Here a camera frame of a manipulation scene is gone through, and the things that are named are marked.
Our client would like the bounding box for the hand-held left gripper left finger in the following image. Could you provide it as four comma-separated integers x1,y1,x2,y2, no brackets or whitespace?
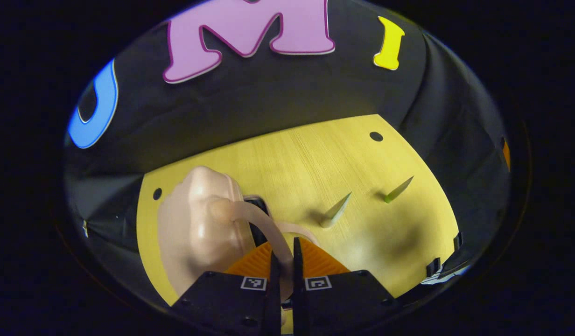
171,242,282,336

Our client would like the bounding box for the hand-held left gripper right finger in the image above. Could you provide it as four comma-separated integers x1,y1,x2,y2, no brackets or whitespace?
293,237,400,336

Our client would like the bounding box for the bright green skin care tube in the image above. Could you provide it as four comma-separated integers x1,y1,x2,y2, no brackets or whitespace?
384,175,415,204

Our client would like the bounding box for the white strip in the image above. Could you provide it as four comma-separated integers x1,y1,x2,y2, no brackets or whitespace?
421,264,472,285

